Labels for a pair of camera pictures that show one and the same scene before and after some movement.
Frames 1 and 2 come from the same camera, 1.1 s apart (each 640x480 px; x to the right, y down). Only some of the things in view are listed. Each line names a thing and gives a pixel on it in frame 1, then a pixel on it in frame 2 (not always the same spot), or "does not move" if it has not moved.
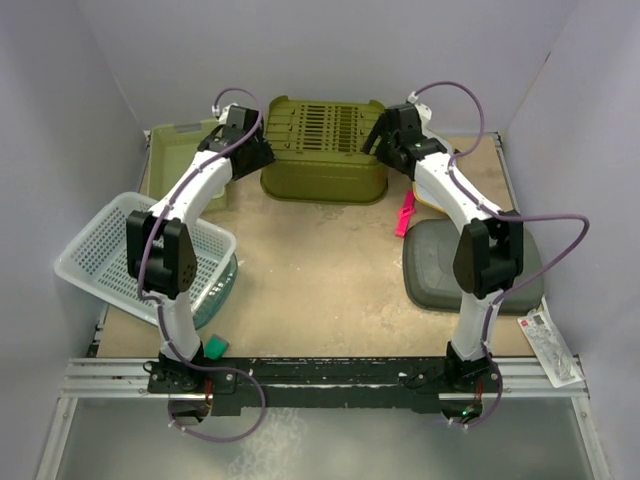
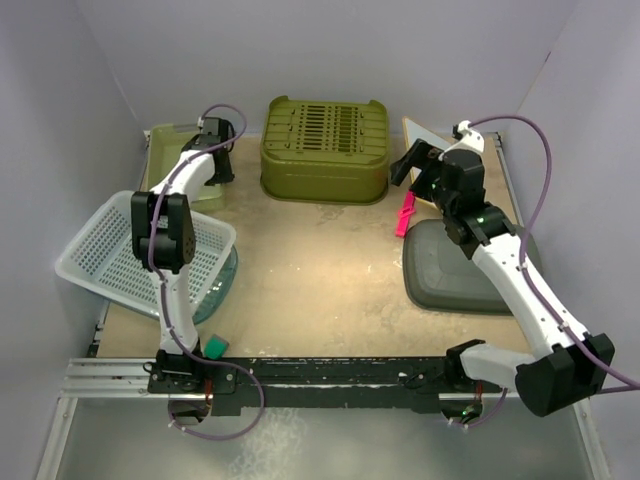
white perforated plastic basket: (95, 258) does not move
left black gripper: (262, 159) → (226, 177)
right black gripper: (376, 132) → (419, 151)
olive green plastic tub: (317, 149) does not move
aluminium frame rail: (98, 378) does not move
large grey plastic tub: (430, 252) does not move
